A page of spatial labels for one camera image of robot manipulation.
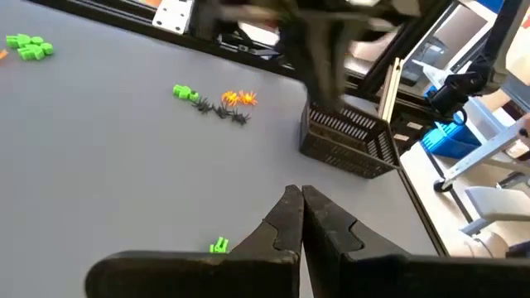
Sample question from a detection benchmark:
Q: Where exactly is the black plastic spider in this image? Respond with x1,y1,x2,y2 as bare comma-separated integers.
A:
214,102,233,121
229,108,252,127
191,96,215,115

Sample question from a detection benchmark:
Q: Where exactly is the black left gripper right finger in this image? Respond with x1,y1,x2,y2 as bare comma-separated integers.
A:
301,184,530,298

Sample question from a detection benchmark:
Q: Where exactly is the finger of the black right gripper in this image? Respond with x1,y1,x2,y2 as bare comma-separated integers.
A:
303,61,329,110
324,61,347,110

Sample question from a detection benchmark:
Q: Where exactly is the black plastic mesh basket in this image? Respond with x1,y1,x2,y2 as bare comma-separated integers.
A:
298,100,402,180

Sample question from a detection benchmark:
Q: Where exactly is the blue plastic object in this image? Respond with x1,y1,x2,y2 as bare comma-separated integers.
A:
420,110,482,161

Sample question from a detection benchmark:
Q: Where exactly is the white metal bracket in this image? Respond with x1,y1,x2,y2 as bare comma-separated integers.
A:
378,56,406,124
152,0,195,36

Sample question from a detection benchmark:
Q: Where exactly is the grey computer monitor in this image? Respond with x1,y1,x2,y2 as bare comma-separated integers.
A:
403,2,490,72

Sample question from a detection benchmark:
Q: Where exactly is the white rolling stand leg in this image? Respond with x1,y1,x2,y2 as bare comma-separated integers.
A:
432,118,530,194

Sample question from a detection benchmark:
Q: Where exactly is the grey office chair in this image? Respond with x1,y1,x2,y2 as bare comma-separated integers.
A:
460,185,530,238

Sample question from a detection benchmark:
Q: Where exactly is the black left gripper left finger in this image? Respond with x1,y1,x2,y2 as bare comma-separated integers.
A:
84,184,305,298

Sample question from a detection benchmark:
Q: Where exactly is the black camera device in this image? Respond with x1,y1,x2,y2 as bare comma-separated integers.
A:
425,61,490,118

